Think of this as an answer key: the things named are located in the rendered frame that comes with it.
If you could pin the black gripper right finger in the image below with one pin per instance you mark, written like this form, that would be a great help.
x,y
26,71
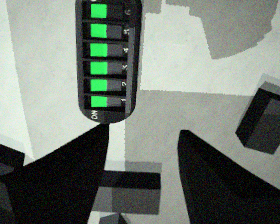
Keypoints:
x,y
217,190

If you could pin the small white block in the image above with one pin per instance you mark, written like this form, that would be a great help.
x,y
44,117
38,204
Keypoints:
x,y
116,218

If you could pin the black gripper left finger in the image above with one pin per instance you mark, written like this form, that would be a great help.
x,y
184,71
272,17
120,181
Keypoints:
x,y
58,188

